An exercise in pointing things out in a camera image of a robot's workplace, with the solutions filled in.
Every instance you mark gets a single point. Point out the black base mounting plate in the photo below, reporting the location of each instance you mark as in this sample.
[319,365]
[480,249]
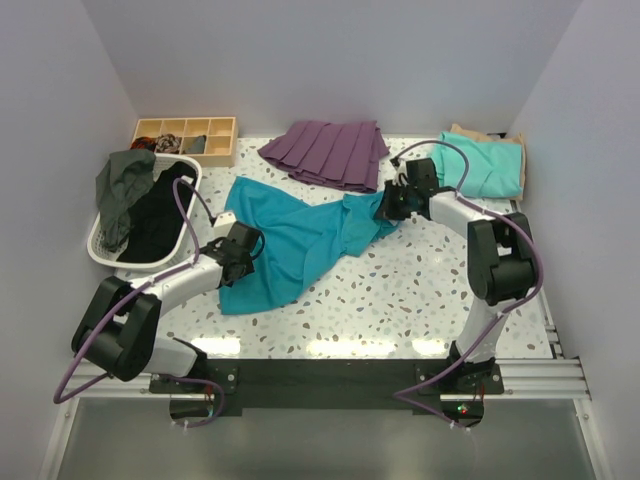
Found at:
[342,384]

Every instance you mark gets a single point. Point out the mint green folded shirt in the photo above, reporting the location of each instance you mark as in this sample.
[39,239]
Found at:
[448,163]

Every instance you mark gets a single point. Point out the aluminium frame rail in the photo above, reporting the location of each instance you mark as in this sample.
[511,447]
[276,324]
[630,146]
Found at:
[555,379]

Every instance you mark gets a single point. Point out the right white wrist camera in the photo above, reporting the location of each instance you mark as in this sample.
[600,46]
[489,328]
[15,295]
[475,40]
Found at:
[401,177]

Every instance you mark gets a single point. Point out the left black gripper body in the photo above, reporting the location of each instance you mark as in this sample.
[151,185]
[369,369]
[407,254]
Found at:
[247,269]

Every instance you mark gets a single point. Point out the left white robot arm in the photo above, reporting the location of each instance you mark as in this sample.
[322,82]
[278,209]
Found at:
[118,331]

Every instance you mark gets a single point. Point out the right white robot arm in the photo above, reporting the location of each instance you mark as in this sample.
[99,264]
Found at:
[503,266]

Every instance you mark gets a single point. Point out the black garment in basket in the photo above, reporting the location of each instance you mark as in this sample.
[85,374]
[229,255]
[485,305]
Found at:
[155,218]

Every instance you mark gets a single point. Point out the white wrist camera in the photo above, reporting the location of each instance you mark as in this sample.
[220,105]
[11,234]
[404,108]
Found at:
[223,222]
[401,177]

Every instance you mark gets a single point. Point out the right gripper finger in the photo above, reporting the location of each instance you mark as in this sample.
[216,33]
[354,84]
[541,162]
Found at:
[385,210]
[396,204]

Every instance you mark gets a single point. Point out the purple pleated skirt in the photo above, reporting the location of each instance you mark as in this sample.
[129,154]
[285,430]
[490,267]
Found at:
[339,156]

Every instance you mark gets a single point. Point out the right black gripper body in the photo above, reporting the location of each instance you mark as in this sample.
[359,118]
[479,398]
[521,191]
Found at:
[398,204]

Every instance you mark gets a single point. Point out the teal t shirt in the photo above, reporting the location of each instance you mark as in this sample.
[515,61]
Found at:
[302,242]

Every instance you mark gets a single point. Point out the wooden compartment organizer box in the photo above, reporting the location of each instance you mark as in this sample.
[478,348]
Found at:
[211,141]

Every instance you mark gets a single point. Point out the patterned brown fabric roll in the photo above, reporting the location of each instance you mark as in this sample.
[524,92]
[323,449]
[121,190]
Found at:
[168,143]

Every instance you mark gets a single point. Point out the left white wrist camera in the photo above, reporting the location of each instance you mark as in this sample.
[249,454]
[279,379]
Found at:
[223,222]

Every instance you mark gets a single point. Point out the tan folded cloth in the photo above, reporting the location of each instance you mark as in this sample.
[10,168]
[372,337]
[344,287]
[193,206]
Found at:
[496,165]

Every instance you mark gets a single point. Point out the dark grey fabric roll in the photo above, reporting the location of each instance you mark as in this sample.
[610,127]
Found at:
[194,145]

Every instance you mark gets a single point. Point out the red black fabric roll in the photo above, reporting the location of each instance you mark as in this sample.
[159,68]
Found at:
[144,142]

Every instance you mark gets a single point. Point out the dark green garment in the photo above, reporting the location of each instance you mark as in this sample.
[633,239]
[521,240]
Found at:
[125,178]

